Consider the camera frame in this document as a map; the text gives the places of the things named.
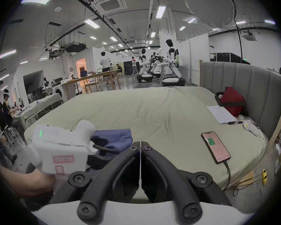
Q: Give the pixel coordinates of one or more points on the yellow power strip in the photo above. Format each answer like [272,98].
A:
[264,176]

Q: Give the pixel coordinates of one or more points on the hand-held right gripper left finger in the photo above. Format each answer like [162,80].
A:
[100,184]

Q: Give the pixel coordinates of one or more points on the long wooden table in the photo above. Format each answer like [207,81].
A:
[93,77]

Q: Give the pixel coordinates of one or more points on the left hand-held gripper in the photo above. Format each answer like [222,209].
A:
[60,146]

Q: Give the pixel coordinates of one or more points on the white hand controller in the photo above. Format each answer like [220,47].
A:
[251,128]

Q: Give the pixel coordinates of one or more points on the dark blue garment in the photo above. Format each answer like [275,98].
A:
[114,138]

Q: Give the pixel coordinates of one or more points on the white humanoid robot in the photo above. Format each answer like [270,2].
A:
[144,67]
[172,62]

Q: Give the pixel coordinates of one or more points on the grey padded headboard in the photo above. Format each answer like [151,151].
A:
[248,83]

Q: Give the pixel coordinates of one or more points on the table with beige cloth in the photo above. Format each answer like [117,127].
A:
[39,104]

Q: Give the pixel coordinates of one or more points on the bed with beige sheet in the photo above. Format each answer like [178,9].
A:
[154,111]

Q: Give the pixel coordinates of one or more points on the white paper sheet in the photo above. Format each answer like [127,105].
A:
[220,114]

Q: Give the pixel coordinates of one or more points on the person's left hand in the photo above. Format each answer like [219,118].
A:
[30,184]

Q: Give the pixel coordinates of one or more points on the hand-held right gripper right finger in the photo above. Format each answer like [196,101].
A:
[178,184]

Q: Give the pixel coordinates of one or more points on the group of people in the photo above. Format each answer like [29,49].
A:
[3,111]

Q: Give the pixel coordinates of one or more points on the grey softbox lamp on stand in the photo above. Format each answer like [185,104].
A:
[208,3]

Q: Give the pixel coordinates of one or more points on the white washing machine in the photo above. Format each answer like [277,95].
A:
[59,92]

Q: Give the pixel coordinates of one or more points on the black smartphone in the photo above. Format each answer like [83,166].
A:
[215,146]

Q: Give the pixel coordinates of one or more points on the row of white stools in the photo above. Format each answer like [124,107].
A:
[5,132]

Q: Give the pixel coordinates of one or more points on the red bag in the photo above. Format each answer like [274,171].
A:
[233,101]

